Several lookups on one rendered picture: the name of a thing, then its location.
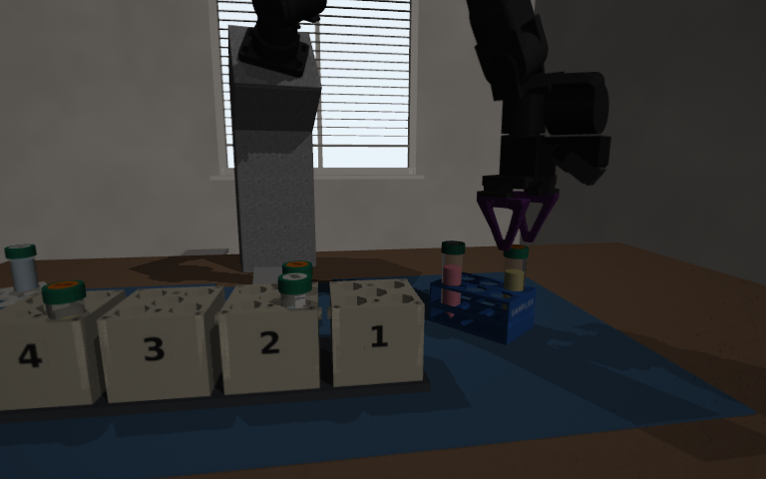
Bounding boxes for test tube with pink liquid and green cap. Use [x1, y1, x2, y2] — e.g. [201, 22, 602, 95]
[441, 240, 465, 306]

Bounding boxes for blue bench mat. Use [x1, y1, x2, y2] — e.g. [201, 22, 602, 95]
[0, 274, 756, 479]

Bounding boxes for white tube rack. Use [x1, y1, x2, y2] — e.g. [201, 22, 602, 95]
[0, 281, 47, 307]

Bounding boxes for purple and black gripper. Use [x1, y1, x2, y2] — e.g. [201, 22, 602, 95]
[477, 133, 560, 251]

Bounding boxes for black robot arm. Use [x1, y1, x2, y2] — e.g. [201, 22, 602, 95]
[238, 0, 611, 186]

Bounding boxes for white box with done label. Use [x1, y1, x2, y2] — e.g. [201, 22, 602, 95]
[252, 267, 282, 284]

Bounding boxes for blue tube rack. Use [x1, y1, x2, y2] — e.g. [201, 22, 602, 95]
[429, 272, 537, 345]

